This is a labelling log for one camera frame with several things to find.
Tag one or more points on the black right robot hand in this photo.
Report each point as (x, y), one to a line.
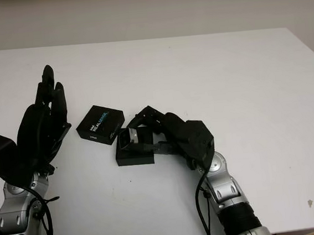
(175, 129)

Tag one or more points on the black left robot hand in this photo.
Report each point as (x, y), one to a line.
(38, 129)

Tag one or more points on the small silver camera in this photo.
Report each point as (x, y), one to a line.
(133, 135)

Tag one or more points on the black printed box lid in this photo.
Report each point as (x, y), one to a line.
(99, 125)

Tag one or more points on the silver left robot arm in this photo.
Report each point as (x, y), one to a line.
(13, 212)

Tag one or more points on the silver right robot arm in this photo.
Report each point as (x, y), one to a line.
(224, 183)

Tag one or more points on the black box base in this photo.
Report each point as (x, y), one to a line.
(134, 160)

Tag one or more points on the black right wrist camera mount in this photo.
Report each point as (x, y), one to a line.
(201, 141)

